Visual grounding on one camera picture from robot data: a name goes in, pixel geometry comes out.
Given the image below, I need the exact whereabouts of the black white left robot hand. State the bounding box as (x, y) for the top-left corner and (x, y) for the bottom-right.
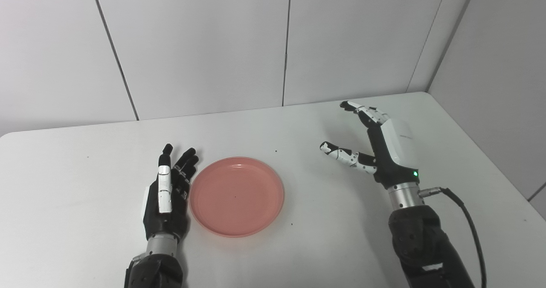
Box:
(141, 143), (200, 241)

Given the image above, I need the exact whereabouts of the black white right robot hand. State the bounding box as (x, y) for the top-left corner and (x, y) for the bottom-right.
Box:
(320, 101), (421, 189)

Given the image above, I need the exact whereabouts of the pink round plate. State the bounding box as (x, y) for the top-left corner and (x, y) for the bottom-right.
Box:
(189, 157), (285, 238)

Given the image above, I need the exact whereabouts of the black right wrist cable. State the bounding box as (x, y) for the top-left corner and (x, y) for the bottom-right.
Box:
(418, 187), (488, 288)

